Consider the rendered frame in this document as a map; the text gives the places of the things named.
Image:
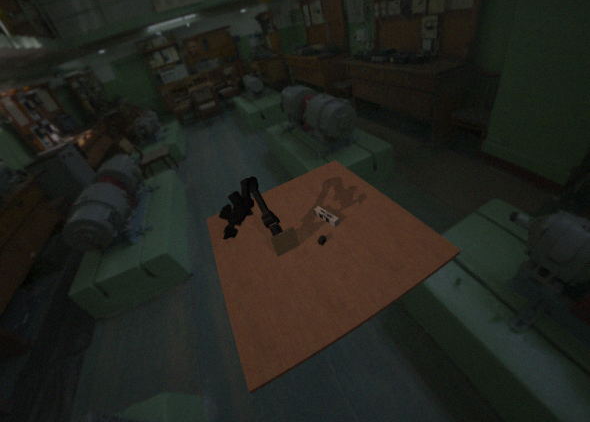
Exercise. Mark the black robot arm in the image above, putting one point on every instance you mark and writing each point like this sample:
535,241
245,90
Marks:
251,185

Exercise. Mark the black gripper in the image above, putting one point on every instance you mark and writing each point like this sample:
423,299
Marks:
237,218

